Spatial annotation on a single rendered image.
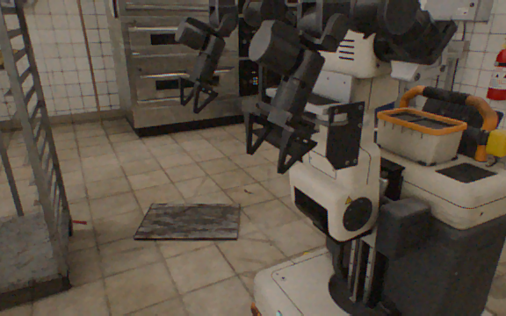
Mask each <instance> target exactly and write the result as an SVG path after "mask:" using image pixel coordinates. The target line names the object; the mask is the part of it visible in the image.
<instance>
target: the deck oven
mask: <svg viewBox="0 0 506 316"><path fill-rule="evenodd" d="M235 3H236V5H238V18H239V23H238V26H237V27H236V29H235V30H234V31H233V32H232V33H231V35H230V37H222V38H223V40H225V41H224V42H226V44H225V46H224V48H223V51H222V56H221V58H220V60H219V63H218V65H217V68H216V69H215V72H214V74H213V78H212V80H214V81H216V82H218V83H219V85H218V87H217V86H214V85H212V84H209V86H210V87H212V88H213V91H215V92H218V93H220V94H219V96H217V97H216V98H215V99H214V100H213V101H212V102H211V103H210V104H208V105H206V106H205V108H204V109H203V110H202V111H201V112H200V113H199V114H197V113H194V112H193V98H192V99H191V100H190V101H189V103H188V104H186V105H181V104H180V89H179V81H178V77H179V76H180V77H182V78H184V79H185V78H186V77H187V78H189V75H187V74H184V69H185V68H187V69H189V70H191V71H192V69H193V67H194V64H195V62H196V60H197V59H198V56H199V52H200V49H199V50H198V51H195V50H193V49H191V48H189V47H187V46H185V45H183V44H181V43H179V42H177V41H176V29H177V28H178V26H179V24H180V22H181V21H182V18H183V17H193V18H196V19H197V20H199V21H201V22H204V23H207V24H209V17H208V6H209V0H113V4H114V11H115V17H114V16H113V15H112V12H111V8H110V5H109V2H108V0H105V10H106V14H107V15H106V16H107V23H108V29H109V35H110V41H111V47H112V58H113V65H114V71H115V76H116V83H117V89H118V95H119V106H120V109H121V110H122V111H123V113H124V114H125V116H126V120H127V121H128V122H129V123H130V125H131V126H132V128H133V129H134V130H135V131H136V133H137V134H138V136H139V137H140V138H144V137H150V136H156V135H163V134H168V133H179V132H185V131H190V130H197V129H203V128H208V127H214V126H231V125H237V124H243V123H244V117H243V113H244V111H248V112H250V113H253V114H254V111H258V112H260V111H261V109H260V108H257V107H256V106H255V105H256V103H257V100H259V101H261V102H262V65H261V64H259V63H255V62H253V61H252V60H251V59H250V58H249V45H250V42H251V41H252V39H253V38H254V36H255V35H256V33H257V32H258V31H256V27H255V26H252V25H249V24H247V23H246V21H245V20H244V18H243V15H242V7H243V6H244V4H245V3H246V0H235Z"/></svg>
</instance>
